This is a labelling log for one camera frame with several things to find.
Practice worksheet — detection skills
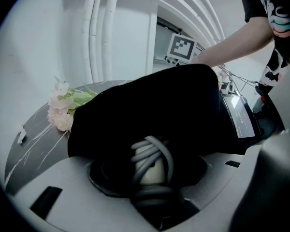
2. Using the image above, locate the black screen device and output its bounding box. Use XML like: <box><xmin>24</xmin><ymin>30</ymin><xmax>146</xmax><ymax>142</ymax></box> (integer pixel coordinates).
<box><xmin>219</xmin><ymin>90</ymin><xmax>263</xmax><ymax>143</ymax></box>

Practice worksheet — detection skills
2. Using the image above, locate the white paper scrap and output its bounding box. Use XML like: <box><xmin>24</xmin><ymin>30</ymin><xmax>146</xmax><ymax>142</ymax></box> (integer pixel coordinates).
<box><xmin>16</xmin><ymin>124</ymin><xmax>28</xmax><ymax>145</ymax></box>

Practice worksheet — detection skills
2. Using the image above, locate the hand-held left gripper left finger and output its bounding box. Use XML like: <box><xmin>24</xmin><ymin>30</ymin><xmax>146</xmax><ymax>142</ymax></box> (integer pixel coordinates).
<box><xmin>6</xmin><ymin>156</ymin><xmax>160</xmax><ymax>232</ymax></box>

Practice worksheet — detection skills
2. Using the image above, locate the black cloth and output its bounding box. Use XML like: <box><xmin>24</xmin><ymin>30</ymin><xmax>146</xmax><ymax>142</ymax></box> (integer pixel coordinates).
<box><xmin>67</xmin><ymin>63</ymin><xmax>237</xmax><ymax>160</ymax></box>

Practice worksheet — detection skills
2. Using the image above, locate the thick white wall pipe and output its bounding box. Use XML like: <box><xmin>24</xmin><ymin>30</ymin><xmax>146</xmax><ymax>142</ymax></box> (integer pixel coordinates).
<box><xmin>102</xmin><ymin>0</ymin><xmax>121</xmax><ymax>83</ymax></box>

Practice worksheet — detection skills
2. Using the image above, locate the thin black cable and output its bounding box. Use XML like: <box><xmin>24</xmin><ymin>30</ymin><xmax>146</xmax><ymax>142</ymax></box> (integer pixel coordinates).
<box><xmin>217</xmin><ymin>65</ymin><xmax>260</xmax><ymax>92</ymax></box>

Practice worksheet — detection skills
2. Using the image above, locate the black white patterned shirt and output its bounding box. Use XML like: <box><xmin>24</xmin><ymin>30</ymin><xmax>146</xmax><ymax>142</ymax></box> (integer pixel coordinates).
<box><xmin>234</xmin><ymin>0</ymin><xmax>290</xmax><ymax>99</ymax></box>

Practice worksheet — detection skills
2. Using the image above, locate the frosted glass window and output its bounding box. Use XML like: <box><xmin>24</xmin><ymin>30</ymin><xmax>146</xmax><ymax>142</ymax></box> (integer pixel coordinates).
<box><xmin>155</xmin><ymin>17</ymin><xmax>185</xmax><ymax>60</ymax></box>

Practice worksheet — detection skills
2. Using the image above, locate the thin white wall pipe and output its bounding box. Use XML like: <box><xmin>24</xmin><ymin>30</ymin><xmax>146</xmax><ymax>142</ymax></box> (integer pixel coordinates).
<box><xmin>83</xmin><ymin>0</ymin><xmax>98</xmax><ymax>83</ymax></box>
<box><xmin>95</xmin><ymin>0</ymin><xmax>105</xmax><ymax>83</ymax></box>

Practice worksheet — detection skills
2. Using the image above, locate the person's right forearm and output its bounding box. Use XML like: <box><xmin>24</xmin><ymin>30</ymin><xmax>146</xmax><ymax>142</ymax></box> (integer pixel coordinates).
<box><xmin>191</xmin><ymin>15</ymin><xmax>276</xmax><ymax>69</ymax></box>

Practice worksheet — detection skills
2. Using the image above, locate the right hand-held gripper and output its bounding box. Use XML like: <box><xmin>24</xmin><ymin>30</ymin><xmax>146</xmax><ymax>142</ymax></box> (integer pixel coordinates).
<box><xmin>165</xmin><ymin>33</ymin><xmax>206</xmax><ymax>66</ymax></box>

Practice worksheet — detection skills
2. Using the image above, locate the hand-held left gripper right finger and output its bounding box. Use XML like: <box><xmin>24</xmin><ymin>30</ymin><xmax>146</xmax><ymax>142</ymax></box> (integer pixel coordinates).
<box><xmin>159</xmin><ymin>153</ymin><xmax>245</xmax><ymax>232</ymax></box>

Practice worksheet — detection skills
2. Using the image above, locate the pink artificial flower bouquet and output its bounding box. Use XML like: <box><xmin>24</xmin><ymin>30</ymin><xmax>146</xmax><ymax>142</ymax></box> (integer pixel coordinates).
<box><xmin>47</xmin><ymin>76</ymin><xmax>99</xmax><ymax>132</ymax></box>

